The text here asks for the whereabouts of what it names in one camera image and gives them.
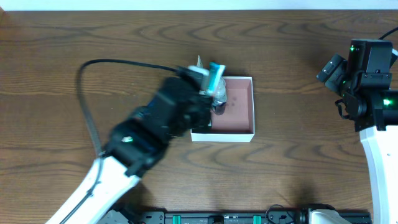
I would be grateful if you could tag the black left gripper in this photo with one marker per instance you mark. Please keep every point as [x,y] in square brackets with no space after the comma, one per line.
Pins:
[203,109]

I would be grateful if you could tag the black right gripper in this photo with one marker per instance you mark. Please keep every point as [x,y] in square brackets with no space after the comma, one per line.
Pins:
[331,73]

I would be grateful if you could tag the dark blue spray bottle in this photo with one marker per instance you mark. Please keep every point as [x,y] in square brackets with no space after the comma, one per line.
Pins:
[220,98]

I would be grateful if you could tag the white shampoo tube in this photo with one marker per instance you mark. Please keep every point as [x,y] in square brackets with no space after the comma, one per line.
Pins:
[199,62]

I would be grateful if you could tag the green toothpaste tube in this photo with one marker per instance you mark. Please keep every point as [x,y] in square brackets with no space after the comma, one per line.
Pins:
[215,82]

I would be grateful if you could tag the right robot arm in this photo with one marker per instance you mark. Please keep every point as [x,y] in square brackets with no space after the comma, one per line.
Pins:
[374,114]

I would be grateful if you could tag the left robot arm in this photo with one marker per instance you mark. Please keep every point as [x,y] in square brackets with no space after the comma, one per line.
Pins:
[134,147]

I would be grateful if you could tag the white box with red bottom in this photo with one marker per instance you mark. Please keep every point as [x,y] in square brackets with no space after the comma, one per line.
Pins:
[237,123]

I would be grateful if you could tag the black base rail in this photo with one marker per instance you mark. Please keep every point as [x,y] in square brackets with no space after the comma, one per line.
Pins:
[312,213]

